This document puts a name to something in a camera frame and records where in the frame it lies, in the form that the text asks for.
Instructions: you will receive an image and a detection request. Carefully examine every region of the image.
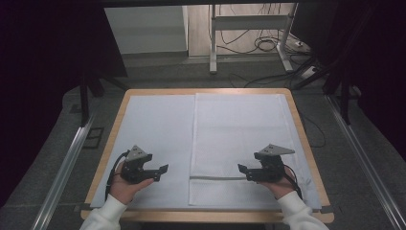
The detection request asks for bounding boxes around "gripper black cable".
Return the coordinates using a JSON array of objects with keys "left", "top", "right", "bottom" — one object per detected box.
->
[
  {"left": 104, "top": 149, "right": 130, "bottom": 201},
  {"left": 282, "top": 164, "right": 304, "bottom": 200}
]

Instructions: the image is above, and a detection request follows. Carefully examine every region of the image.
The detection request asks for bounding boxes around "white power strip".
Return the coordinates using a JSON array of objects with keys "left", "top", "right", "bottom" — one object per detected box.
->
[{"left": 300, "top": 65, "right": 319, "bottom": 81}]

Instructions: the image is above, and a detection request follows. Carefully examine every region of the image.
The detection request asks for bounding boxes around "black stand leg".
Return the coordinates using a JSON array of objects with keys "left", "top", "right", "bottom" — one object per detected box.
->
[
  {"left": 322, "top": 63, "right": 352, "bottom": 126},
  {"left": 78, "top": 72, "right": 106, "bottom": 127}
]

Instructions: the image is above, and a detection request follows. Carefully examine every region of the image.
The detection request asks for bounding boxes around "white cabinet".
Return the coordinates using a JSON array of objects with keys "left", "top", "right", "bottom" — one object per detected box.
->
[{"left": 103, "top": 5, "right": 190, "bottom": 56}]

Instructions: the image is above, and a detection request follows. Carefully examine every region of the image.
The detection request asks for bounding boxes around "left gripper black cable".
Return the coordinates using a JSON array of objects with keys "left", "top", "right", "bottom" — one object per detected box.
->
[{"left": 104, "top": 149, "right": 130, "bottom": 201}]

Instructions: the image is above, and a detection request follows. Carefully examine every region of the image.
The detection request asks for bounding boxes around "person's left hand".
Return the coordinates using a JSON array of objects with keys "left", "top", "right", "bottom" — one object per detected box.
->
[{"left": 109, "top": 161, "right": 155, "bottom": 206}]

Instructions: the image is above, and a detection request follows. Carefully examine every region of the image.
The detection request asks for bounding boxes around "aluminium floor rail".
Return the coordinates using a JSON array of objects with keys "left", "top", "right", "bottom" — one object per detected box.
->
[
  {"left": 30, "top": 118, "right": 98, "bottom": 230},
  {"left": 325, "top": 95, "right": 406, "bottom": 230}
]

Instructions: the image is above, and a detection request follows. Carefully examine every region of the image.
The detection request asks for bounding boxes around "pale blue table cloth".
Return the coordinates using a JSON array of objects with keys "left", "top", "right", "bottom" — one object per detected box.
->
[{"left": 90, "top": 94, "right": 323, "bottom": 211}]

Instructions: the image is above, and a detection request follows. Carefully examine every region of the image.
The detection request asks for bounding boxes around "dark curtain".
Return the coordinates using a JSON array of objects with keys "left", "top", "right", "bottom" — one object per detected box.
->
[
  {"left": 0, "top": 0, "right": 128, "bottom": 207},
  {"left": 290, "top": 0, "right": 406, "bottom": 161}
]

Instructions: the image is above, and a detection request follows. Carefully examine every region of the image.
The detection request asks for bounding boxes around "bundle of black floor cables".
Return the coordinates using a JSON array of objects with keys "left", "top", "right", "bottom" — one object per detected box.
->
[{"left": 214, "top": 3, "right": 309, "bottom": 56}]

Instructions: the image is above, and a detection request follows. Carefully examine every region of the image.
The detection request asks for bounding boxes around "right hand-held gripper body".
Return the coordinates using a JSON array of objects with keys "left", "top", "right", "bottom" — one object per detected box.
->
[{"left": 254, "top": 143, "right": 296, "bottom": 184}]

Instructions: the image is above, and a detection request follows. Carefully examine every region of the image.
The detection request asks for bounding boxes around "person's right hand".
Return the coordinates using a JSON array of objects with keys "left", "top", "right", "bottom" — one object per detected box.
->
[{"left": 258, "top": 168, "right": 297, "bottom": 201}]

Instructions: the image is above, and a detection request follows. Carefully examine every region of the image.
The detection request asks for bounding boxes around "black square floor frame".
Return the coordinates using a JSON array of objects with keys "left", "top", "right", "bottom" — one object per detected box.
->
[{"left": 82, "top": 126, "right": 105, "bottom": 150}]

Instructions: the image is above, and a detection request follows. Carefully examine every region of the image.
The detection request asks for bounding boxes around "white metal stand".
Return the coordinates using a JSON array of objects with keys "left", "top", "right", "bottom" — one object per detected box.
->
[{"left": 209, "top": 3, "right": 300, "bottom": 75}]

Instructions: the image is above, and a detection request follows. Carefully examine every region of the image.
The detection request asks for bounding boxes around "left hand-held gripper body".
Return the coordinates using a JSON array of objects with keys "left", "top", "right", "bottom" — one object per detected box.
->
[{"left": 122, "top": 145, "right": 153, "bottom": 185}]

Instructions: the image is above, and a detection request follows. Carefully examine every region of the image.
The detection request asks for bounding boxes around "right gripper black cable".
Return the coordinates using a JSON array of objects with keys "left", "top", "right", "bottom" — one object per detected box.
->
[{"left": 282, "top": 164, "right": 304, "bottom": 200}]

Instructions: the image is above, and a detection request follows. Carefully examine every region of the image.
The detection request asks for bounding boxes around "thin black floor cable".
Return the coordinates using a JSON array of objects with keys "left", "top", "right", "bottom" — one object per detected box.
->
[{"left": 299, "top": 111, "right": 327, "bottom": 149}]

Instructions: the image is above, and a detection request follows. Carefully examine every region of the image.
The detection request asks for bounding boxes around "white mesh zipper bag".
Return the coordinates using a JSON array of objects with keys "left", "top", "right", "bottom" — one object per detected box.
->
[{"left": 188, "top": 92, "right": 316, "bottom": 207}]

